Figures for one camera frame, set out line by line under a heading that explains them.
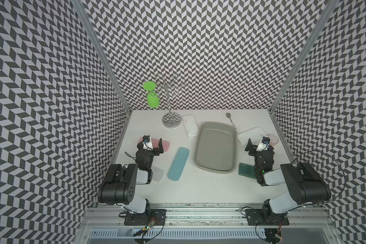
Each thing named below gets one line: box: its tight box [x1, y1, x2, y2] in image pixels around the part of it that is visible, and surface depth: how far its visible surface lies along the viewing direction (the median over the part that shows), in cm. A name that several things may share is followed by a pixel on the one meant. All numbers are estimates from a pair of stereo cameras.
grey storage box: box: [193, 121, 238, 174], surface depth 96 cm
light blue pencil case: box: [167, 146, 190, 182], surface depth 91 cm
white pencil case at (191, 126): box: [181, 113, 200, 139], surface depth 110 cm
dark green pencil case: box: [237, 162, 257, 180], surface depth 91 cm
